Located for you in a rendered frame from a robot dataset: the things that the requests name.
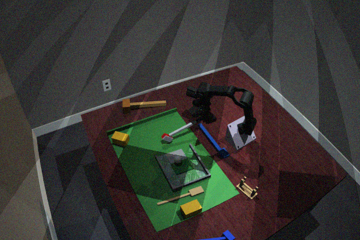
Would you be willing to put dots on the yellow rectangular block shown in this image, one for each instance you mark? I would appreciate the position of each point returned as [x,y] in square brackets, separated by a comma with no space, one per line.
[120,138]
[191,208]

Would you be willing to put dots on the green putting mat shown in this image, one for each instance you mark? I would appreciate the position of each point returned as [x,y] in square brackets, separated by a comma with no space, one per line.
[149,182]

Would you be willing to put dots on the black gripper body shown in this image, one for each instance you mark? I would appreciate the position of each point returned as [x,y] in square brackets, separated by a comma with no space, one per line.
[208,117]

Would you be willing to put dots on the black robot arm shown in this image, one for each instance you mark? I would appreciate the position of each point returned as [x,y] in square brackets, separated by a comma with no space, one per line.
[205,92]

